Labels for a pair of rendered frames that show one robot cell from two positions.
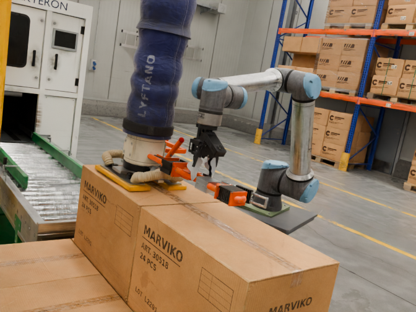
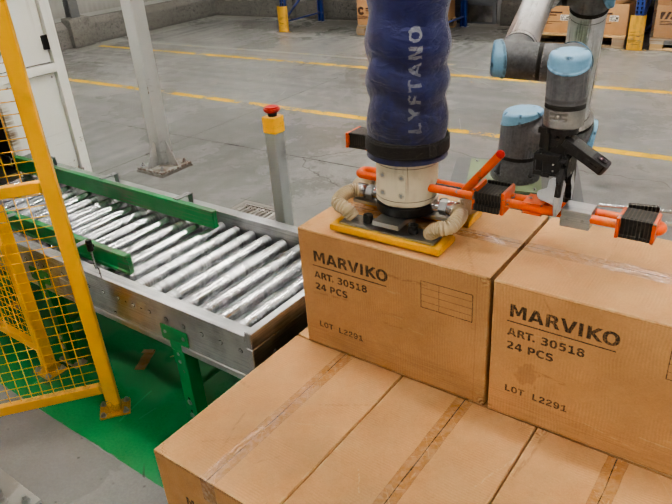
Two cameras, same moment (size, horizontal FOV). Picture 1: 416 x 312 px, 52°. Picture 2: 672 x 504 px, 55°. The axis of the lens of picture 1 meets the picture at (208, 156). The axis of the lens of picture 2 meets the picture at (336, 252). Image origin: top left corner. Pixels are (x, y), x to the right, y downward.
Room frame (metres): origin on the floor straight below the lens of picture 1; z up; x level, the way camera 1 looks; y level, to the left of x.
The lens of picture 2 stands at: (0.31, 0.89, 1.76)
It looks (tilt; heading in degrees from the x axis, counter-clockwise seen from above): 28 degrees down; 346
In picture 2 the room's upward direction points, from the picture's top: 4 degrees counter-clockwise
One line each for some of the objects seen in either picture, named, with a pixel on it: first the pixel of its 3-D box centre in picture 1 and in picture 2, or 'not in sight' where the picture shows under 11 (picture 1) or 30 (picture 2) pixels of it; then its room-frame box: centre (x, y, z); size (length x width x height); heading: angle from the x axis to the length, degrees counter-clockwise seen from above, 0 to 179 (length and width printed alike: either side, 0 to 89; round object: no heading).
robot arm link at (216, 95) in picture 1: (213, 96); (567, 78); (1.59, 0.02, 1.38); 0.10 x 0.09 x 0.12; 143
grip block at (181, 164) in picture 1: (175, 166); (493, 196); (1.70, 0.12, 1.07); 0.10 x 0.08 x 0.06; 131
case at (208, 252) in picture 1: (223, 285); (635, 342); (1.41, -0.13, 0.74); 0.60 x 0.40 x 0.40; 39
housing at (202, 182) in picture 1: (207, 184); (578, 215); (1.53, -0.02, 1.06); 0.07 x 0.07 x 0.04; 41
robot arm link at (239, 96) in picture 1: (229, 96); (567, 64); (1.68, -0.04, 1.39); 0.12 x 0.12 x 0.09; 53
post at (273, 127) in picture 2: not in sight; (284, 223); (2.98, 0.46, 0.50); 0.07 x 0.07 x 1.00; 38
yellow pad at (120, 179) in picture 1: (121, 173); (390, 227); (1.83, 0.36, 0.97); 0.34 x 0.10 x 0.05; 41
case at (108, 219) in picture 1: (142, 223); (421, 281); (1.89, 0.25, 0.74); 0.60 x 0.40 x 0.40; 38
